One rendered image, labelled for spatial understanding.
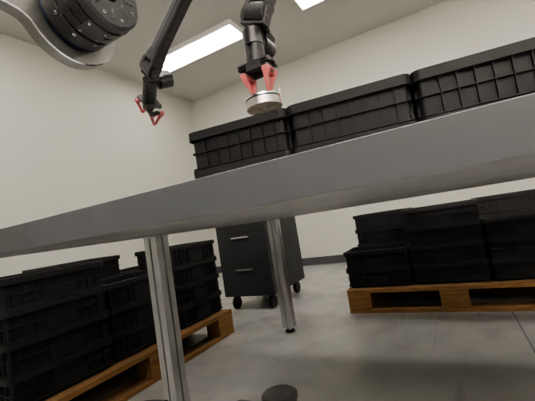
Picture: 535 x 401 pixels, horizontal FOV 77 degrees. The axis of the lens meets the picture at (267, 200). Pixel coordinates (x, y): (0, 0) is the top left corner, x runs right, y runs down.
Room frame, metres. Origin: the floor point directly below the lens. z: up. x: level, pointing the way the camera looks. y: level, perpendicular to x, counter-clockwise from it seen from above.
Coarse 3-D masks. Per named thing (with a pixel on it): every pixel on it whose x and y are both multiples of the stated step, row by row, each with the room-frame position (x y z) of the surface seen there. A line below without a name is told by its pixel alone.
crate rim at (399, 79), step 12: (372, 84) 0.77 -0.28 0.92; (384, 84) 0.76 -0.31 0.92; (396, 84) 0.76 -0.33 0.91; (408, 84) 0.79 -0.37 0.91; (324, 96) 0.81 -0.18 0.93; (336, 96) 0.80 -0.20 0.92; (348, 96) 0.79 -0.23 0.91; (288, 108) 0.85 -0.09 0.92; (300, 108) 0.83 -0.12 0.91; (312, 108) 0.82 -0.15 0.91
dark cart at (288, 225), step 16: (240, 224) 2.64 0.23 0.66; (256, 224) 2.58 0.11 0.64; (288, 224) 2.93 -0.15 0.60; (224, 240) 2.72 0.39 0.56; (240, 240) 2.65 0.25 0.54; (256, 240) 2.59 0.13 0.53; (288, 240) 2.89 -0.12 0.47; (224, 256) 2.74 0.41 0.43; (240, 256) 2.66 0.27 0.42; (256, 256) 2.59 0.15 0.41; (288, 256) 2.84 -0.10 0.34; (224, 272) 2.75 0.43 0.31; (240, 272) 2.67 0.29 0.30; (256, 272) 2.60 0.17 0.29; (272, 272) 2.57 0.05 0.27; (288, 272) 2.80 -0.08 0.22; (240, 288) 2.68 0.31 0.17; (256, 288) 2.61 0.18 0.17; (272, 288) 2.55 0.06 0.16; (240, 304) 2.80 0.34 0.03; (272, 304) 2.59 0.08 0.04
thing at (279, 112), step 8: (264, 112) 0.87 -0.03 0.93; (272, 112) 0.86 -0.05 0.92; (280, 112) 0.85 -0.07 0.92; (240, 120) 0.89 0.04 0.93; (248, 120) 0.88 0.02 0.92; (256, 120) 0.88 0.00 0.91; (264, 120) 0.87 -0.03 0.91; (208, 128) 0.93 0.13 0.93; (216, 128) 0.92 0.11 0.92; (224, 128) 0.91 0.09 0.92; (232, 128) 0.90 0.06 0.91; (192, 136) 0.94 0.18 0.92; (200, 136) 0.94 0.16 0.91; (208, 136) 0.93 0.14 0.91
